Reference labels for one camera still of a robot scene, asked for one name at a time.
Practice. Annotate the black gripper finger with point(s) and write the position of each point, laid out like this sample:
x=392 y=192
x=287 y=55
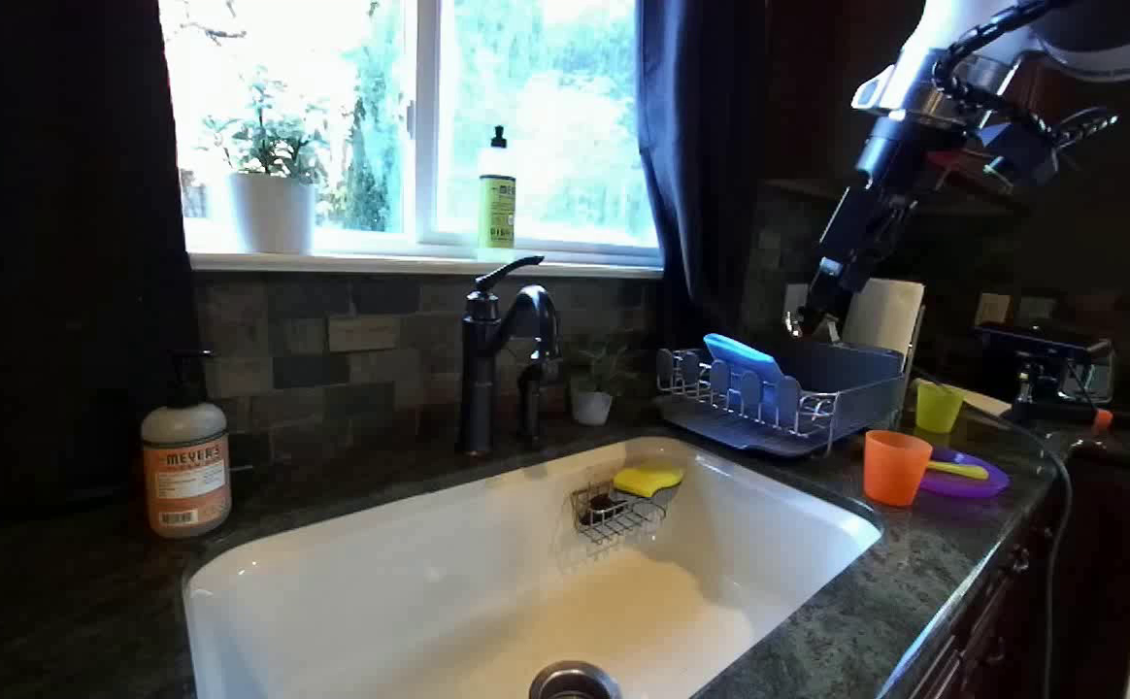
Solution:
x=820 y=296
x=856 y=285

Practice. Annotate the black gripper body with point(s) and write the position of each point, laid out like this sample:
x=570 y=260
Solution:
x=885 y=179

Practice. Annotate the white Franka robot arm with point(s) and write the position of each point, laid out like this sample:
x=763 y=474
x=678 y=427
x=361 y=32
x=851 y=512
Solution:
x=1108 y=32

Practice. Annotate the green plastic cup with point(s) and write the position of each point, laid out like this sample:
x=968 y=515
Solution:
x=938 y=408

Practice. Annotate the orange plastic cup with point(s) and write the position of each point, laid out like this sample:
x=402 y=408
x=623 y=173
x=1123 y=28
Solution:
x=894 y=467

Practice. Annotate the metal sink drain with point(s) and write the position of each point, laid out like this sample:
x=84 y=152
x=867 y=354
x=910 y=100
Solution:
x=570 y=685

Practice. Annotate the white kitchen sink basin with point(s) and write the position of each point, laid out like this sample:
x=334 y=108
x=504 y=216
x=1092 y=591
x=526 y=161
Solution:
x=460 y=586

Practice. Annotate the white paper towel roll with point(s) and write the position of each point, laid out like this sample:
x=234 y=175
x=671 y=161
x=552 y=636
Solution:
x=885 y=317

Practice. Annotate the steel dish drying rack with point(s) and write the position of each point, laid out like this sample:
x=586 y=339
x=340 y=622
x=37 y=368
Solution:
x=846 y=383

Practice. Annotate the dark curtain panel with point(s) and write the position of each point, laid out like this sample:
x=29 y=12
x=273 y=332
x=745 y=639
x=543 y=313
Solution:
x=59 y=235
x=693 y=156

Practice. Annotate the black countertop appliance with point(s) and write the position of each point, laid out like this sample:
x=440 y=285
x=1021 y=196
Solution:
x=1042 y=372

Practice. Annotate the yellow plastic utensil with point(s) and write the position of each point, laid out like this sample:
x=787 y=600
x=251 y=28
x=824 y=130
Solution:
x=956 y=472

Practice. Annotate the purple plastic plate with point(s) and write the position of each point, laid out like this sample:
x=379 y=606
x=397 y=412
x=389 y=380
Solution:
x=976 y=489

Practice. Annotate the yellow sponge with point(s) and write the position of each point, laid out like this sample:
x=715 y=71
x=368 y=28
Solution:
x=644 y=485

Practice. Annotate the small white plant pot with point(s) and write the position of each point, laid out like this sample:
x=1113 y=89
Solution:
x=591 y=407

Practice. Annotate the small orange object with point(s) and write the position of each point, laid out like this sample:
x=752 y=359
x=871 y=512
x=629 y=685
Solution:
x=1101 y=420

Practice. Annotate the green dish soap bottle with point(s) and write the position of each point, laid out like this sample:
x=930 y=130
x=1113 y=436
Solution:
x=499 y=196

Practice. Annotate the dark metal kitchen faucet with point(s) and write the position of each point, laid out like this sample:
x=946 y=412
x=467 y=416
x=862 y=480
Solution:
x=479 y=364

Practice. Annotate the dark wooden cabinet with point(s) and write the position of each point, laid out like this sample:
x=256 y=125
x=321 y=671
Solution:
x=1108 y=570

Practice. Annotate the white pot with green plant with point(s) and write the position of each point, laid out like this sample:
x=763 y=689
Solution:
x=273 y=208

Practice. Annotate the orange label canister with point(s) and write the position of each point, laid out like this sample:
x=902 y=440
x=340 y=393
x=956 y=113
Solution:
x=185 y=472

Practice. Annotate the wall power outlet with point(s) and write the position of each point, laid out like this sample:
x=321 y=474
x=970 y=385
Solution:
x=990 y=307

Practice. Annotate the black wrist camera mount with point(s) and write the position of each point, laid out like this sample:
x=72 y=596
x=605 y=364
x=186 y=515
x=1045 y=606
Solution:
x=1042 y=139

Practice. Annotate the white window frame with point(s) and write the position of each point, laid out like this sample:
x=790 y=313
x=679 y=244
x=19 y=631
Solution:
x=429 y=130

